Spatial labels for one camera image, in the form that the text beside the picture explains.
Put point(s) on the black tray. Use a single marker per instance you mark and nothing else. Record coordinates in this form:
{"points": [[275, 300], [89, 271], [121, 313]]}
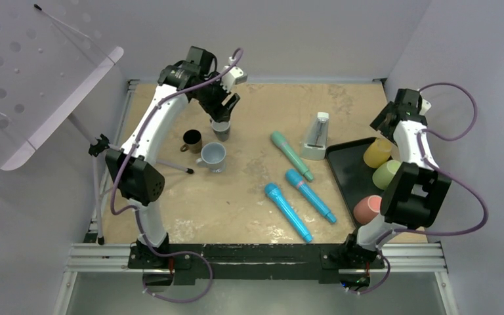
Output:
{"points": [[352, 175]]}

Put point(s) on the yellow cup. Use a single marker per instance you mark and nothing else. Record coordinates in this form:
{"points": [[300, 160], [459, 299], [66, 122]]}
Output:
{"points": [[377, 153]]}

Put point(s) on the dark blue-grey mug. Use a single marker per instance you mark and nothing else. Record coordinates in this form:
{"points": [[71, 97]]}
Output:
{"points": [[221, 130]]}

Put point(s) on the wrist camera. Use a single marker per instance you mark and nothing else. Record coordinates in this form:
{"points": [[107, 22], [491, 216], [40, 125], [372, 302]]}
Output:
{"points": [[425, 107], [233, 77]]}

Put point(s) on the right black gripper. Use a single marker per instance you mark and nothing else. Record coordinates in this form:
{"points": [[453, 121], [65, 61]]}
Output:
{"points": [[379, 122]]}

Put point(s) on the blue toy microphone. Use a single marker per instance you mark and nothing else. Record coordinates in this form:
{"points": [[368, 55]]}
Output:
{"points": [[274, 193]]}

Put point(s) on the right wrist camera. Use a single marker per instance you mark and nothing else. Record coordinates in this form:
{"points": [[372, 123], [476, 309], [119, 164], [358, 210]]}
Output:
{"points": [[425, 107]]}

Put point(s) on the green cup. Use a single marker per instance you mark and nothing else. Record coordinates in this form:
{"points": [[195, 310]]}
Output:
{"points": [[384, 174]]}

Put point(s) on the pink mug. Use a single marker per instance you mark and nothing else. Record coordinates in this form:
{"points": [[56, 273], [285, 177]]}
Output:
{"points": [[367, 209]]}

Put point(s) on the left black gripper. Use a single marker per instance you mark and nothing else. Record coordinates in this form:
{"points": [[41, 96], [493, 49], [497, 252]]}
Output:
{"points": [[213, 109]]}

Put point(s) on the white music stand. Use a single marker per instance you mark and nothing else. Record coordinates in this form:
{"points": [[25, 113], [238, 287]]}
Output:
{"points": [[59, 58]]}

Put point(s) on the light grey mug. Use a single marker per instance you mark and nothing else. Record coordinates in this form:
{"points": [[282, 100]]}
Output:
{"points": [[213, 157]]}

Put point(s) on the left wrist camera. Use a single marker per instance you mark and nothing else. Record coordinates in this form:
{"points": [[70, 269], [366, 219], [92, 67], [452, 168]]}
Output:
{"points": [[233, 77]]}

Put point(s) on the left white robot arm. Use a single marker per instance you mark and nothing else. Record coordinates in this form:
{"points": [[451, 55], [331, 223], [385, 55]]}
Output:
{"points": [[132, 166]]}

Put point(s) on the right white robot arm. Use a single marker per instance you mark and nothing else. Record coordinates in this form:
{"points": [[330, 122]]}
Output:
{"points": [[417, 191]]}

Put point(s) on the aluminium frame rail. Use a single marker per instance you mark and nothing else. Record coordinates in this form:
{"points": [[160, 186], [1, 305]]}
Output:
{"points": [[97, 281]]}

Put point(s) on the green toy microphone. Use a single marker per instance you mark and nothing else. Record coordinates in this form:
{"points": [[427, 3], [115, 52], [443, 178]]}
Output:
{"points": [[281, 142]]}

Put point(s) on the blue microphone pink band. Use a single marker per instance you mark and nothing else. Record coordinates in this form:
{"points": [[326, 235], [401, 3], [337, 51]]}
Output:
{"points": [[298, 182]]}

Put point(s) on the black base bar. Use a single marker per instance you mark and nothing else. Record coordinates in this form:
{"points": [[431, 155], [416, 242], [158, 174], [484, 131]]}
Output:
{"points": [[185, 263]]}

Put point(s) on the brown mug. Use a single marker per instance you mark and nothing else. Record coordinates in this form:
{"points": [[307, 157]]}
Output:
{"points": [[192, 142]]}

